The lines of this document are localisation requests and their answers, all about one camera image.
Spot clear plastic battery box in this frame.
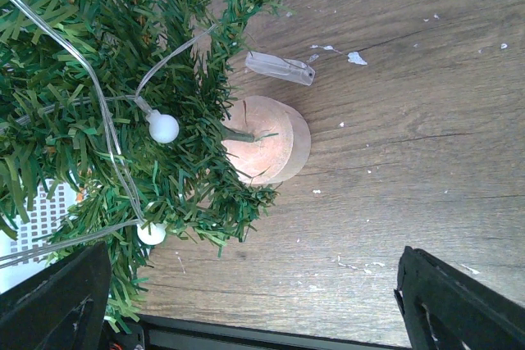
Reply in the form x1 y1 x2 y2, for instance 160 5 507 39
245 51 315 86

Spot black aluminium front rail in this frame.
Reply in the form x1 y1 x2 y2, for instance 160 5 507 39
98 315 393 349

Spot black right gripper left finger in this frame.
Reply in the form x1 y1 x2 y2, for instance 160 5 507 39
1 242 112 349

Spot small green christmas tree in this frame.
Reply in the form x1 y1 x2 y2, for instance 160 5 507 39
0 0 313 334

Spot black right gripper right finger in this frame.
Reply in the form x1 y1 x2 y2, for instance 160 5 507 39
394 246 524 349

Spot white perforated plastic basket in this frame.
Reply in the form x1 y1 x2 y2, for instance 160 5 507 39
1 183 84 293

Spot white ball string lights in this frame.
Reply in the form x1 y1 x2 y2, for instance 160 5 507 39
1 0 217 268

